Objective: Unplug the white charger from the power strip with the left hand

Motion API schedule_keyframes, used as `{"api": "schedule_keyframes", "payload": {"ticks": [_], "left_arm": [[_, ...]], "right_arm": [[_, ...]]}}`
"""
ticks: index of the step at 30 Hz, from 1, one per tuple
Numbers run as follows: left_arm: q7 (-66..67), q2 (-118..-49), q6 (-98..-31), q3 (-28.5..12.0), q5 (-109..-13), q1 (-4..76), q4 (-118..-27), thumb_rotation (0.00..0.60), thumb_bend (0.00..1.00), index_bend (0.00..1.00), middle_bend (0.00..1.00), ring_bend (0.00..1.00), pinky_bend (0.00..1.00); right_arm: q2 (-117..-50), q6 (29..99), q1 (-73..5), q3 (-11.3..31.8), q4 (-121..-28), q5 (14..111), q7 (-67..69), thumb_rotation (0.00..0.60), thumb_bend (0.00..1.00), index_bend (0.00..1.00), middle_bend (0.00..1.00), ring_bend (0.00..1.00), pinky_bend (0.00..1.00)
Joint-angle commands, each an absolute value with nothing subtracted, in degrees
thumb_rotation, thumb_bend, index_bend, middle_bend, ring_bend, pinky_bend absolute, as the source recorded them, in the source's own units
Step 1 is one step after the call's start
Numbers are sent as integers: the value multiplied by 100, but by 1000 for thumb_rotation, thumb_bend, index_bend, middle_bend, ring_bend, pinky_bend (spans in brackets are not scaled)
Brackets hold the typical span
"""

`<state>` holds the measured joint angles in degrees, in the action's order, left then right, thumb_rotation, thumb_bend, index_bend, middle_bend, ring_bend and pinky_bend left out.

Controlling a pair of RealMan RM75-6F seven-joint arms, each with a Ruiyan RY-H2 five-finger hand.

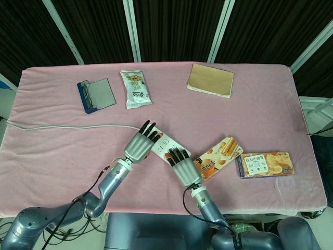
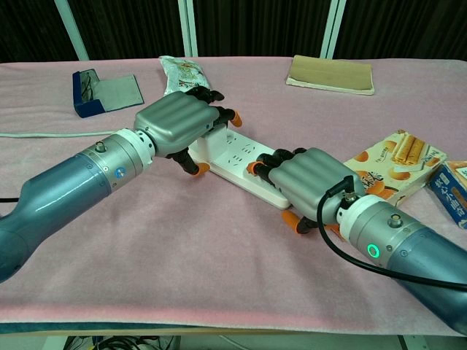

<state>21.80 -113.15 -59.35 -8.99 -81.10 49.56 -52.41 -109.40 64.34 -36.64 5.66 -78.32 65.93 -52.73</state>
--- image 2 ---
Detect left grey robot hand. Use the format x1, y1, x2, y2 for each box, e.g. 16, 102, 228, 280
133, 86, 244, 179

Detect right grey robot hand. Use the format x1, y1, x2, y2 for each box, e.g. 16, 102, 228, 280
247, 147, 367, 234

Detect white power strip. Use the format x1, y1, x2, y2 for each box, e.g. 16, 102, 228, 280
188, 124, 295, 211

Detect silver snack bag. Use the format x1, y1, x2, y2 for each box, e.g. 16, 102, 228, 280
158, 55, 213, 98

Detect orange snack box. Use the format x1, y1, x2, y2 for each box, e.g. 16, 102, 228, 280
323, 222, 344, 240

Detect blue case with grey flap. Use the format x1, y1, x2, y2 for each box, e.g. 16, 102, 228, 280
72, 69, 145, 118

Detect beige egg roll box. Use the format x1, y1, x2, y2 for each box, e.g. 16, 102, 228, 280
344, 128, 449, 209

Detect tan notebook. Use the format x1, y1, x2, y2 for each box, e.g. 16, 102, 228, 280
285, 55, 376, 96

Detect black pleated curtain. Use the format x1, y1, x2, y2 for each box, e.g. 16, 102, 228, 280
0, 0, 467, 63

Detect pink tablecloth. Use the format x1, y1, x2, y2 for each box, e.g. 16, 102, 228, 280
0, 56, 467, 335

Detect blue snack box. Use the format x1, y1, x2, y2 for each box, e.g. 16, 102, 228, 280
427, 160, 467, 230

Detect white double frame post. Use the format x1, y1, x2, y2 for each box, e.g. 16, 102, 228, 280
177, 0, 200, 58

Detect slanted white frame post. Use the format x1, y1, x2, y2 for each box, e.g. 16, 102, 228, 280
54, 0, 90, 61

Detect tangled black cables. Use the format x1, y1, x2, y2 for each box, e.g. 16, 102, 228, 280
65, 335, 176, 350

